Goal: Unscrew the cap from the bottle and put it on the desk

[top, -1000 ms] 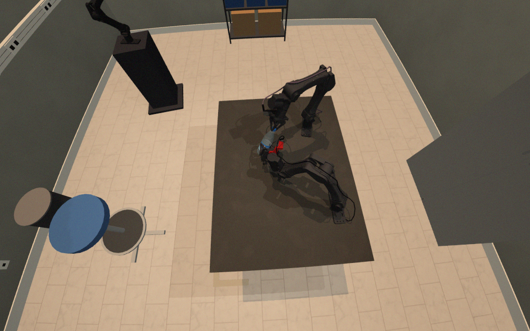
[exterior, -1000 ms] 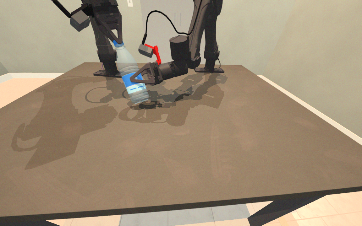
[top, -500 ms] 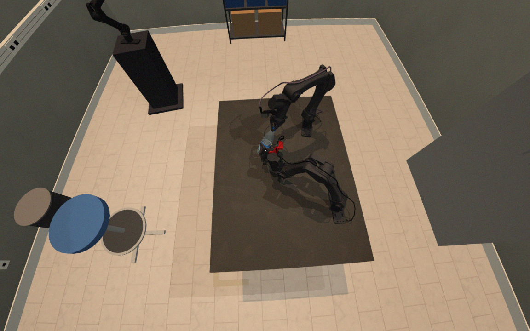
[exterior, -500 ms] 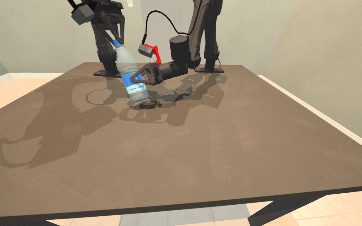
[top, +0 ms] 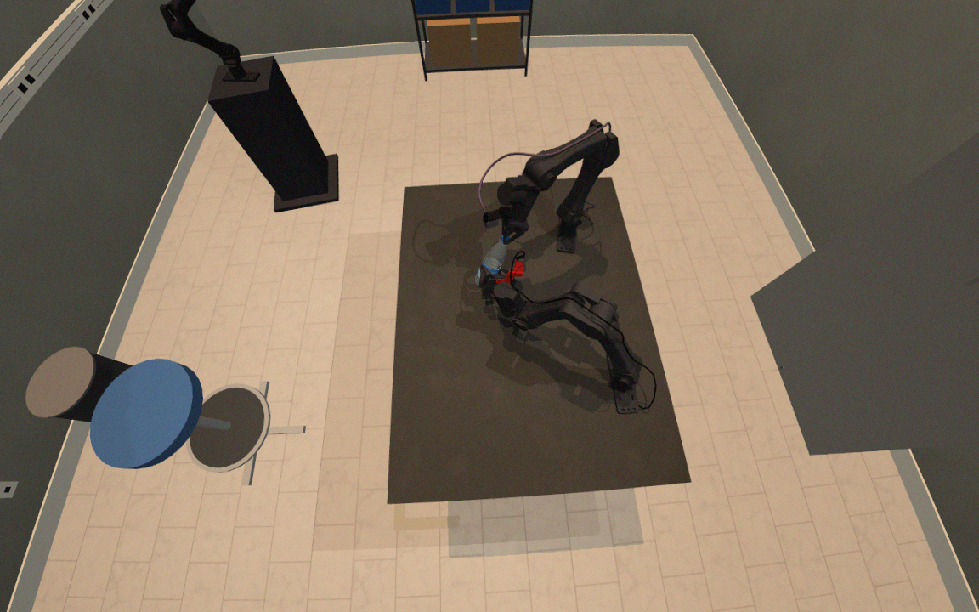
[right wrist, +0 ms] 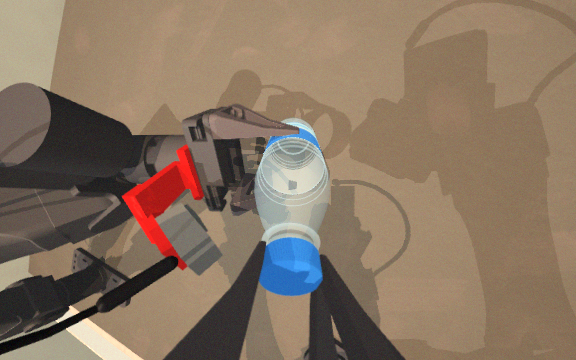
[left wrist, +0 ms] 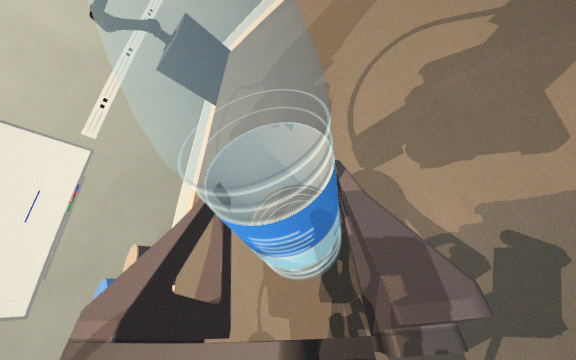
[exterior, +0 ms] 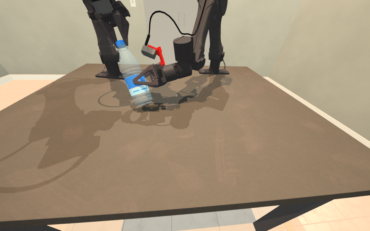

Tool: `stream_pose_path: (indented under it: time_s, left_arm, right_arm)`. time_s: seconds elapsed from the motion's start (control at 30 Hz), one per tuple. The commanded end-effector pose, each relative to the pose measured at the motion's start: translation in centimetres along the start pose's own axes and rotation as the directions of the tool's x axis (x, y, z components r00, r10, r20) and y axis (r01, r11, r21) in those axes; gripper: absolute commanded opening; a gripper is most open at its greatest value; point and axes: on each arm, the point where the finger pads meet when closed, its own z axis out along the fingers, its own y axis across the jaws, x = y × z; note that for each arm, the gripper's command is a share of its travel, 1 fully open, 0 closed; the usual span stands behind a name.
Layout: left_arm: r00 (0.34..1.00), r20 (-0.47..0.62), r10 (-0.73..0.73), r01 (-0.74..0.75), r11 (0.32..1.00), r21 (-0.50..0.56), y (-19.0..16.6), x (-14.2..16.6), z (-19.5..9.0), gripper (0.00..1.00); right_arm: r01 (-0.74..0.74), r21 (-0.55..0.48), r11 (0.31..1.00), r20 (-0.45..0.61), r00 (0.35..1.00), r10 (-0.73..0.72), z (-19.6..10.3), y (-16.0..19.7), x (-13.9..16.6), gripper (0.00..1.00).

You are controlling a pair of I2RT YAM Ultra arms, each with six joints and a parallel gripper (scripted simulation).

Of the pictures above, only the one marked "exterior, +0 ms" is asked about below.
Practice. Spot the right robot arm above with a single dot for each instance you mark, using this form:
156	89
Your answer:
108	53

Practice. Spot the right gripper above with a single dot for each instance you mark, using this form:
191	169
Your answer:
108	21

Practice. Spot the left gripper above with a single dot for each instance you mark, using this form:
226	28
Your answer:
164	73

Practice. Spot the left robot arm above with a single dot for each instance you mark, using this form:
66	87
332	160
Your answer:
189	51

